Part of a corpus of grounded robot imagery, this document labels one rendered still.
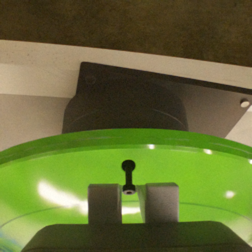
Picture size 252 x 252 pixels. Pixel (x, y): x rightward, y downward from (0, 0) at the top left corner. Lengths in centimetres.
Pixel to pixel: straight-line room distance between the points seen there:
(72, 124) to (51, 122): 9
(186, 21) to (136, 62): 110
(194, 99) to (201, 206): 17
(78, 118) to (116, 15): 110
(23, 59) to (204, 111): 21
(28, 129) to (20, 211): 21
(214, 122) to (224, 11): 108
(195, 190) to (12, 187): 12
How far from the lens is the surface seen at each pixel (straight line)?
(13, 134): 44
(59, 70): 34
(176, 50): 154
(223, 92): 36
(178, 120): 33
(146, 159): 18
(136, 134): 18
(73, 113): 33
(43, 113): 40
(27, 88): 37
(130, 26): 143
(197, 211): 22
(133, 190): 18
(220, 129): 42
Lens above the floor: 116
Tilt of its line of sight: 36 degrees down
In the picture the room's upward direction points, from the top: 179 degrees clockwise
